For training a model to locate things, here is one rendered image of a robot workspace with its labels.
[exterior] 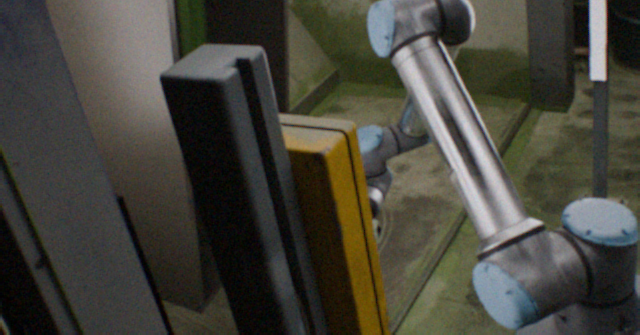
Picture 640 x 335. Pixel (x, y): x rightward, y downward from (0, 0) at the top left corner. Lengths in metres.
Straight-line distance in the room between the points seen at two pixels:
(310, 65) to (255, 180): 3.59
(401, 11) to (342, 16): 2.51
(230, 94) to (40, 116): 0.56
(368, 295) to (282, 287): 0.11
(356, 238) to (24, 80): 0.54
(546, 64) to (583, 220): 2.27
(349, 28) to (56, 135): 3.16
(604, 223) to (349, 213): 0.99
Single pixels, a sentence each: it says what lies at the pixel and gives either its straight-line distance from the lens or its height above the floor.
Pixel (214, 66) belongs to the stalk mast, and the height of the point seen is 1.64.
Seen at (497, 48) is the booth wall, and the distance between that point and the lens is 3.82.
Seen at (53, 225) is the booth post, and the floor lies 1.32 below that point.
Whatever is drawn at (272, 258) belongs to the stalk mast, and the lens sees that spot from 0.59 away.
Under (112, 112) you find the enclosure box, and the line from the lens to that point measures 1.92.
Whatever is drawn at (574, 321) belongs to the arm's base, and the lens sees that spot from 1.67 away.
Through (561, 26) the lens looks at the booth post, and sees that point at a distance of 3.68.
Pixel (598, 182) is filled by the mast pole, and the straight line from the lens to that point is 3.05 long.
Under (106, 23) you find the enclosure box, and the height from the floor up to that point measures 1.35.
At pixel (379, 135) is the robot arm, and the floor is 0.84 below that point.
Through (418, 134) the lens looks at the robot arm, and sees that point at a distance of 2.09.
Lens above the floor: 1.83
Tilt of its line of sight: 29 degrees down
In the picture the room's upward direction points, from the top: 12 degrees counter-clockwise
